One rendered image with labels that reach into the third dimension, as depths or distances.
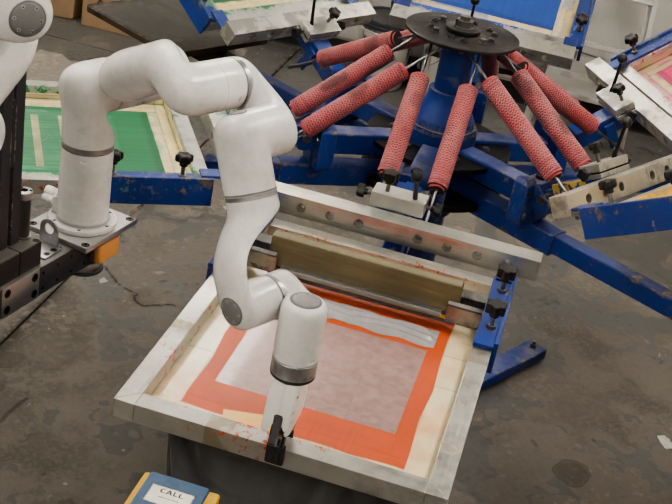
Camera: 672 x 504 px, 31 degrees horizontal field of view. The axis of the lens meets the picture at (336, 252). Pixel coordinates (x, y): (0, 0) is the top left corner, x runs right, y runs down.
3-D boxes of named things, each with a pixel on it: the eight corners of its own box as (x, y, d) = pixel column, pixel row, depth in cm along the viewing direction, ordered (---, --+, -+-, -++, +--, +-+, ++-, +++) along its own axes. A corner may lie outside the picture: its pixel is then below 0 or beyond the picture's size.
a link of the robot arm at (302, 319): (239, 272, 193) (282, 257, 200) (231, 328, 198) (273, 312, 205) (306, 316, 185) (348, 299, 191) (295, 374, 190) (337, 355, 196)
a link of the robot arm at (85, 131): (45, 140, 218) (50, 56, 211) (105, 127, 227) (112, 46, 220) (77, 161, 213) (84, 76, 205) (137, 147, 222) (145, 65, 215)
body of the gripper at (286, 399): (281, 343, 200) (271, 398, 206) (262, 374, 191) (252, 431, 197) (324, 355, 199) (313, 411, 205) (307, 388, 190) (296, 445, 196)
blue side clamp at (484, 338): (490, 374, 241) (499, 344, 237) (466, 367, 241) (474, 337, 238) (510, 304, 267) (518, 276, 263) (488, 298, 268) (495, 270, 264)
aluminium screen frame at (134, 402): (443, 517, 198) (448, 499, 197) (111, 415, 207) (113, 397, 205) (507, 297, 267) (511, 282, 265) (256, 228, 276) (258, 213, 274)
